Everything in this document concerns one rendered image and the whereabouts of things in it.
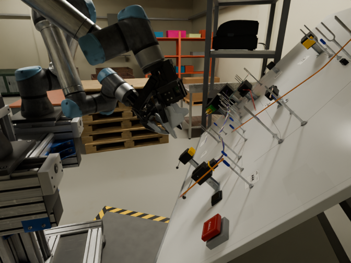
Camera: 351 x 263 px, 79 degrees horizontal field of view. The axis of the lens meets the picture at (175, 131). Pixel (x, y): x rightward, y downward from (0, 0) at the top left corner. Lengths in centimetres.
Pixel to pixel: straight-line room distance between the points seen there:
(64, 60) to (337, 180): 87
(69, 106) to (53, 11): 31
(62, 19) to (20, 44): 944
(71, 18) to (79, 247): 146
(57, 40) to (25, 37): 916
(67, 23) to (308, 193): 71
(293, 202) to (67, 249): 157
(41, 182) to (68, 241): 107
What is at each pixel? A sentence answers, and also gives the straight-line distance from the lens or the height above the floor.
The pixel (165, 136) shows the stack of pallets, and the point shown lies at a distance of 349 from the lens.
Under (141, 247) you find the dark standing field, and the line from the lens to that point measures 196.
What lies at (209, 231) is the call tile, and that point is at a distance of 53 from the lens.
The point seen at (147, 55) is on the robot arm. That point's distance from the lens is 60.
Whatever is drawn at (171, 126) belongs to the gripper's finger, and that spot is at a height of 128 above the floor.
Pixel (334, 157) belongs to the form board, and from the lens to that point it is 48.
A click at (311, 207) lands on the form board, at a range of 43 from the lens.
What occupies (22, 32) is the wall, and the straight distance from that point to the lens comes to 1012.
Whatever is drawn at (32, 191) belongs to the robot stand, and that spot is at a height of 105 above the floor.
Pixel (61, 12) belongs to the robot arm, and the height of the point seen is 157.
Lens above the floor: 149
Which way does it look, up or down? 22 degrees down
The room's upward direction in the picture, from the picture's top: straight up
